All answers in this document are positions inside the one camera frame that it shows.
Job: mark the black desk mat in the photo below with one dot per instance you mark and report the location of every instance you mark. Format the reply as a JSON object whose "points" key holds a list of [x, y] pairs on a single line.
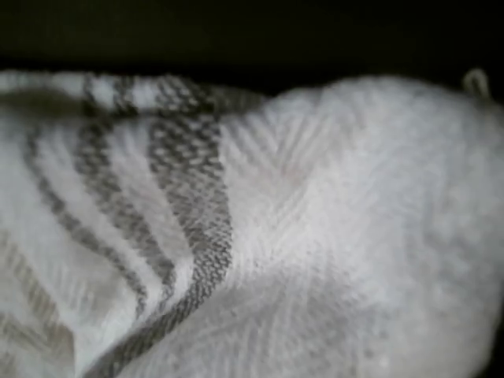
{"points": [[236, 31]]}

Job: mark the white striped towel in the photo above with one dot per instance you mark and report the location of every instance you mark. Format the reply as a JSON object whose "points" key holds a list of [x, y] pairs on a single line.
{"points": [[295, 216]]}

